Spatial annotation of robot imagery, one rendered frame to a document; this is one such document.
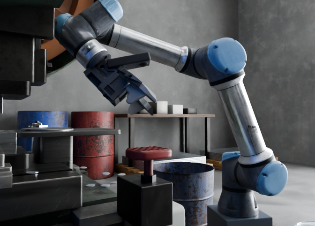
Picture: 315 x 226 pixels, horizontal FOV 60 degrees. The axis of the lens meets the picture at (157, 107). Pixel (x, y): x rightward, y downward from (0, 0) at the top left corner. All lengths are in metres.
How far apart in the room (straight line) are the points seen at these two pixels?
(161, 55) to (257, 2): 5.38
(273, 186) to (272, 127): 4.68
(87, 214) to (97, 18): 0.49
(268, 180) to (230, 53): 0.42
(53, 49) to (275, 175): 0.89
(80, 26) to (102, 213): 0.47
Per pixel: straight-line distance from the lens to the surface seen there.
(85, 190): 0.67
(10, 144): 0.66
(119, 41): 0.91
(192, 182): 1.68
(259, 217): 1.13
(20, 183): 0.52
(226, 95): 0.90
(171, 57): 0.95
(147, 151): 0.44
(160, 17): 5.11
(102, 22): 0.78
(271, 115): 5.64
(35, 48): 0.70
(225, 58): 0.86
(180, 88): 5.08
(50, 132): 0.68
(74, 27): 0.76
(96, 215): 0.53
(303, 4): 5.63
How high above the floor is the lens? 0.82
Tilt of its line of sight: 2 degrees up
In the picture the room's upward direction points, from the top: straight up
